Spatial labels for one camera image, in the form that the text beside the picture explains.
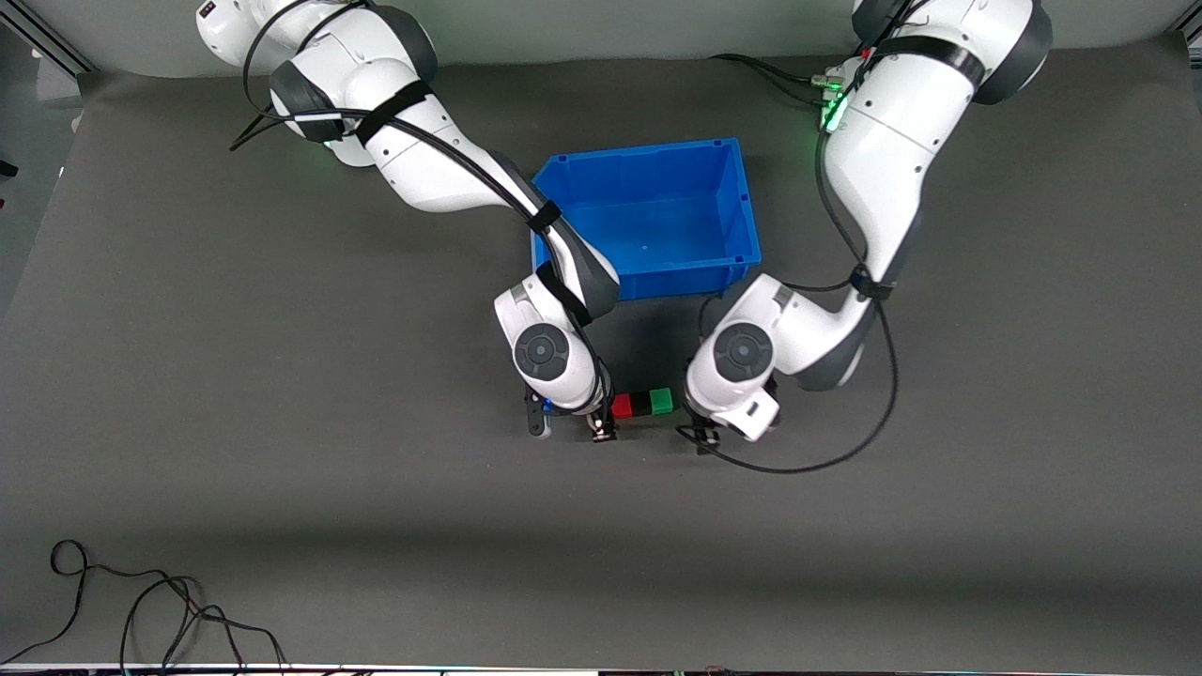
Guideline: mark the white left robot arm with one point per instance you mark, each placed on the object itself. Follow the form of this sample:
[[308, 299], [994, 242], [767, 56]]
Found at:
[[892, 141]]

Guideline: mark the aluminium frame bar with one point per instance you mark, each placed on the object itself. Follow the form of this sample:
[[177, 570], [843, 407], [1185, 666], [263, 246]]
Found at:
[[47, 45], [1188, 38]]

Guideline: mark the small red cube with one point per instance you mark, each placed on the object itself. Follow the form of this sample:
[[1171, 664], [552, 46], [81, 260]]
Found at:
[[622, 407]]

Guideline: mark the small black cube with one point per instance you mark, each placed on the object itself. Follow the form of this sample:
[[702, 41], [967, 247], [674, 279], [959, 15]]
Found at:
[[641, 404]]

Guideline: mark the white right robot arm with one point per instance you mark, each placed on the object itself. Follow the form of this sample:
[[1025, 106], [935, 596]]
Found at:
[[441, 169]]

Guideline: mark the dark gray table mat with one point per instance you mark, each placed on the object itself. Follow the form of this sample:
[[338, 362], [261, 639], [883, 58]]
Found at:
[[601, 516]]

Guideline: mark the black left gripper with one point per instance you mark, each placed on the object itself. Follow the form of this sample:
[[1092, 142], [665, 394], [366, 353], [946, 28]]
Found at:
[[706, 435]]

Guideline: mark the blue plastic storage bin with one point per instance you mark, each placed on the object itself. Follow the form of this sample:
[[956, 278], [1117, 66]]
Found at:
[[657, 207]]

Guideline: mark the small green cube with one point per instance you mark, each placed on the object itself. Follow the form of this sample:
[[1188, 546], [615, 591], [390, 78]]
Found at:
[[662, 401]]

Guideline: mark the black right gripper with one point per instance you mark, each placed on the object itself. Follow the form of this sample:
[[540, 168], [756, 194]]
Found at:
[[601, 427]]

